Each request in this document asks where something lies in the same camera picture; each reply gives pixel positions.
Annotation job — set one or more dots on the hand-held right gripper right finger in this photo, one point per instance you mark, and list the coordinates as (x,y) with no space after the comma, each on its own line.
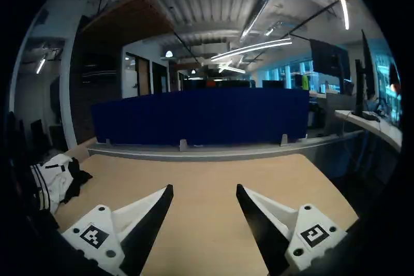
(299,224)

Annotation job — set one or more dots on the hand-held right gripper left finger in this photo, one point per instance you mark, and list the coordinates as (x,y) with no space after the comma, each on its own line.
(106,224)

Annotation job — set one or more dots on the black towel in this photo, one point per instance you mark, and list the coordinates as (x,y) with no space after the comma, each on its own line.
(76,179)

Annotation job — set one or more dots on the heap of white towels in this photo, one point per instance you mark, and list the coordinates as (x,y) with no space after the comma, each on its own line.
(51,179)

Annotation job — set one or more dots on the white desk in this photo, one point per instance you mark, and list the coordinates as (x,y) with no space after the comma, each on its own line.
(372,127)

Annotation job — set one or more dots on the blue desk screen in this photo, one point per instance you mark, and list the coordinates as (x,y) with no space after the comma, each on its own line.
(200,117)

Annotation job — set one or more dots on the black computer monitor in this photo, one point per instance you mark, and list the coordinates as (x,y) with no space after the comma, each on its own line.
(365,72)
(328,57)

